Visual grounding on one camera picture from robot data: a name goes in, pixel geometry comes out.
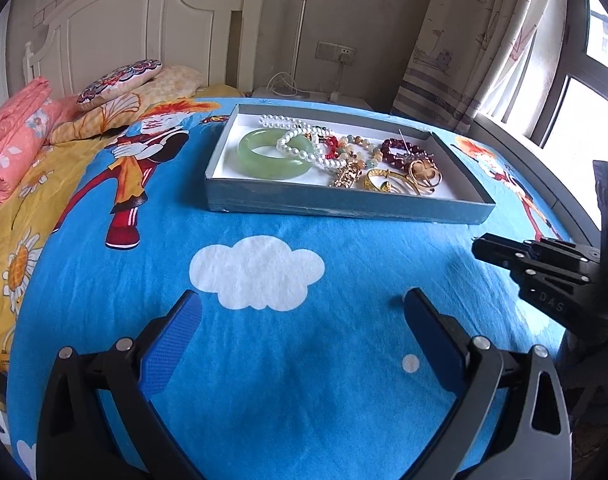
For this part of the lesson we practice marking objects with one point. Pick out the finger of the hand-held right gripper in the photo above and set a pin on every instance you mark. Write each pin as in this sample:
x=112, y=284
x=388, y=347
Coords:
x=544, y=251
x=539, y=271

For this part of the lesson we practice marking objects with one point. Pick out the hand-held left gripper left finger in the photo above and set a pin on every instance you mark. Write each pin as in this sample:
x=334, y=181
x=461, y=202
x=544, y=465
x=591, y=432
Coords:
x=174, y=345

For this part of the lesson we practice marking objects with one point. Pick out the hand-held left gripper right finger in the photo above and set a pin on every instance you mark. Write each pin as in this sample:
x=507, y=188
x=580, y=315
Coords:
x=434, y=345

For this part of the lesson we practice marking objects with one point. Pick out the gold hoop earrings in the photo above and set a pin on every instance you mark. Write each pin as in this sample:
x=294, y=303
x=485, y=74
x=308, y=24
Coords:
x=434, y=180

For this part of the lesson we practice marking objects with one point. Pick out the blue shallow cardboard tray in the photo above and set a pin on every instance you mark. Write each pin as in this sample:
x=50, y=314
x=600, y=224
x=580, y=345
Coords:
x=334, y=207

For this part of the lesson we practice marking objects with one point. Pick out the large gold bangle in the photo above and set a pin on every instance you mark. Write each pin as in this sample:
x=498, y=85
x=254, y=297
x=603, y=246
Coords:
x=379, y=180

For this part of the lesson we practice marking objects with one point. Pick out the gold filigree ornament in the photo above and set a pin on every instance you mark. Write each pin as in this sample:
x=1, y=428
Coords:
x=346, y=177

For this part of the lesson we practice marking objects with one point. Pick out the blue cartoon print blanket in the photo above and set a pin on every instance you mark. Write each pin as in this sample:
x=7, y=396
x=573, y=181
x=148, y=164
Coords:
x=334, y=285

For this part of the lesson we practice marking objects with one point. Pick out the silver brooch pin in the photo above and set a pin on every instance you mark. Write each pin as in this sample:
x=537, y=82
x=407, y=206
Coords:
x=414, y=156

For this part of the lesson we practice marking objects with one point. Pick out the green jade bangle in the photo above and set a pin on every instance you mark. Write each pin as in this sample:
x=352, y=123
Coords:
x=264, y=170

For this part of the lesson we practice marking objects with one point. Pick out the yellow flower bedsheet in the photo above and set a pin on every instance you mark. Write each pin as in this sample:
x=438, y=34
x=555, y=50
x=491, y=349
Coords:
x=34, y=200

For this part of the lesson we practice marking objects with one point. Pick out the window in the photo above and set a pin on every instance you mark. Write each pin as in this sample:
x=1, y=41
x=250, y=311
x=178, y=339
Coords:
x=579, y=35

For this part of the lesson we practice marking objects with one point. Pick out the striped printed curtain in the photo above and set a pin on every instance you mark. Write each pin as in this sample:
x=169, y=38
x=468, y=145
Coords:
x=459, y=35

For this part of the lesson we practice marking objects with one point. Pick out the white nightstand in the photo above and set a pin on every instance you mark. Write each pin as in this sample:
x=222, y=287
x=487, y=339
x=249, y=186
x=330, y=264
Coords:
x=356, y=103

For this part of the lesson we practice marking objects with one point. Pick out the white power adapter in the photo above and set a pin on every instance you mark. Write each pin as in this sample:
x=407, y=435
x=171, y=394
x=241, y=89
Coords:
x=336, y=96

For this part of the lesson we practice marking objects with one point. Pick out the pale yellow floral pillow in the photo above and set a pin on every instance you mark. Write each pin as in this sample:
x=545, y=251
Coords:
x=174, y=80

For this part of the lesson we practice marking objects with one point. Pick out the embroidered patterned pillow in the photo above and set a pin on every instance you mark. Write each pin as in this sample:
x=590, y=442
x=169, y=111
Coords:
x=119, y=82

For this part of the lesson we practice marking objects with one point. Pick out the pink floral quilt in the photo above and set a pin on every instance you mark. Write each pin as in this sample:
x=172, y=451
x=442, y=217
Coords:
x=9, y=130

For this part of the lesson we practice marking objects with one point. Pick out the white wooden headboard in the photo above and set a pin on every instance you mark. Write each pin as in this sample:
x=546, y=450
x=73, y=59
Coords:
x=134, y=25

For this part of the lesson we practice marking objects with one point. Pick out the grey wall socket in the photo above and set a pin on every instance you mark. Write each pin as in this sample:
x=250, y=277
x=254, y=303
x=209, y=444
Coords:
x=334, y=50

